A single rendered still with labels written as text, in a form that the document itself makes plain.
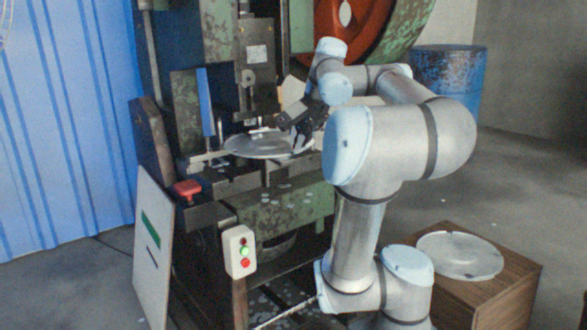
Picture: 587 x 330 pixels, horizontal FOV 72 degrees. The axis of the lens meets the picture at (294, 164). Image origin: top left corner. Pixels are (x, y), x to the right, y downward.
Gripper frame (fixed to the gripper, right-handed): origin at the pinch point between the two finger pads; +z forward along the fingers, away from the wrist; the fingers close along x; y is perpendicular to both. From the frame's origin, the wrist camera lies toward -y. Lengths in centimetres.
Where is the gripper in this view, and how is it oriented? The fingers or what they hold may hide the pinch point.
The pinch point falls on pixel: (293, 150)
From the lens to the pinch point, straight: 121.6
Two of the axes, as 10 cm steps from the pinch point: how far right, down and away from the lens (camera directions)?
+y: 7.8, -2.5, 5.7
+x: -5.8, -6.4, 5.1
